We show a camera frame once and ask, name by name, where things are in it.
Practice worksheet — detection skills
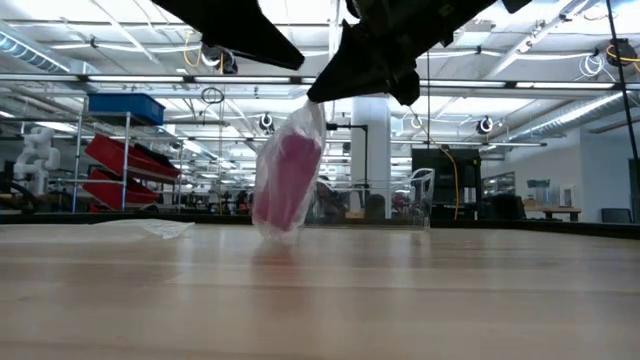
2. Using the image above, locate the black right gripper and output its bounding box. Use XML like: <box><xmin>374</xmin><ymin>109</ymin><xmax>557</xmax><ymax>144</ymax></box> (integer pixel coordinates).
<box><xmin>306</xmin><ymin>0</ymin><xmax>501</xmax><ymax>107</ymax></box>

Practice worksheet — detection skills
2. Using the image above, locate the clear plastic bag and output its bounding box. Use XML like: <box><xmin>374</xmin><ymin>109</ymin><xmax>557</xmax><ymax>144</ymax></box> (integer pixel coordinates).
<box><xmin>251</xmin><ymin>99</ymin><xmax>329</xmax><ymax>246</ymax></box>

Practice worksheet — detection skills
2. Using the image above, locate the white square pillar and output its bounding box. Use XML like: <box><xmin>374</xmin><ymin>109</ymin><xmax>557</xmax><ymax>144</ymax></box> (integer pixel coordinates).
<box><xmin>349</xmin><ymin>94</ymin><xmax>393</xmax><ymax>220</ymax></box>

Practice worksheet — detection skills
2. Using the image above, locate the clear plastic container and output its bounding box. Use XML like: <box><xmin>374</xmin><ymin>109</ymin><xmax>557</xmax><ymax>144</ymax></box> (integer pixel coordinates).
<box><xmin>303</xmin><ymin>167</ymin><xmax>436</xmax><ymax>231</ymax></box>

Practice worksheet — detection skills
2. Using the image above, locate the blue storage bin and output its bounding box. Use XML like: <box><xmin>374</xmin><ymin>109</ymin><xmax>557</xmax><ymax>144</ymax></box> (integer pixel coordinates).
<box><xmin>87</xmin><ymin>92</ymin><xmax>166</xmax><ymax>126</ymax></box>

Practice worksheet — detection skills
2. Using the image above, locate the black cabinet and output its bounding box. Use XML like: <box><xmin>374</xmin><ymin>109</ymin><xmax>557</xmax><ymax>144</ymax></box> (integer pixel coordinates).
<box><xmin>410</xmin><ymin>147</ymin><xmax>484</xmax><ymax>221</ymax></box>

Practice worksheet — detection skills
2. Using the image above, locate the metal shelf rack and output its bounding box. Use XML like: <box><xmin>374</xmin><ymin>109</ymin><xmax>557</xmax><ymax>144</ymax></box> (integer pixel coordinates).
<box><xmin>69</xmin><ymin>94</ymin><xmax>186</xmax><ymax>215</ymax></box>

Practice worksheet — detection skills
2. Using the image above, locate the red storage bin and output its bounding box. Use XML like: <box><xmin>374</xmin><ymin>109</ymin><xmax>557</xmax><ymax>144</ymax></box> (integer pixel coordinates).
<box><xmin>81</xmin><ymin>167</ymin><xmax>161</xmax><ymax>212</ymax></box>
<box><xmin>83</xmin><ymin>133</ymin><xmax>182</xmax><ymax>184</ymax></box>

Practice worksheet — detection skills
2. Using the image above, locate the clear bag with white label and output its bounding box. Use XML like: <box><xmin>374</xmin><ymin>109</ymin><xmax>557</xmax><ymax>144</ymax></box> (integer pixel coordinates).
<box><xmin>92</xmin><ymin>218</ymin><xmax>196</xmax><ymax>240</ymax></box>

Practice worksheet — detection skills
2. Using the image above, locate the wooden background table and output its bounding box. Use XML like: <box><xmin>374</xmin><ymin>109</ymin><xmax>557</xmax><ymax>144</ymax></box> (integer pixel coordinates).
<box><xmin>522</xmin><ymin>203</ymin><xmax>584</xmax><ymax>222</ymax></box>

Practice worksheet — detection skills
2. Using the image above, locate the white robot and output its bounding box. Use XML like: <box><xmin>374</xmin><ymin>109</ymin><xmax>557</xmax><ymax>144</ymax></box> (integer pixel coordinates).
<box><xmin>12</xmin><ymin>126</ymin><xmax>62</xmax><ymax>197</ymax></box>

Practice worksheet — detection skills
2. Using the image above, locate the black slanted pole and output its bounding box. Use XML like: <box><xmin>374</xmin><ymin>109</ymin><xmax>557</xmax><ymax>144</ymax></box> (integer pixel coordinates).
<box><xmin>604</xmin><ymin>0</ymin><xmax>640</xmax><ymax>161</ymax></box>

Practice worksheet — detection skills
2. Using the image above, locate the black chair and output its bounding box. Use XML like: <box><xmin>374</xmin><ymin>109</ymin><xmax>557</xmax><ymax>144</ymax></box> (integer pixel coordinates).
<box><xmin>599</xmin><ymin>207</ymin><xmax>634</xmax><ymax>224</ymax></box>

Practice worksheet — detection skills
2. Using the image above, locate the yellow hanging cable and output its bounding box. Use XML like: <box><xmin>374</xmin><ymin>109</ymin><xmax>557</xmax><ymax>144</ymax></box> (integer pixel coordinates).
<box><xmin>427</xmin><ymin>134</ymin><xmax>460</xmax><ymax>221</ymax></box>

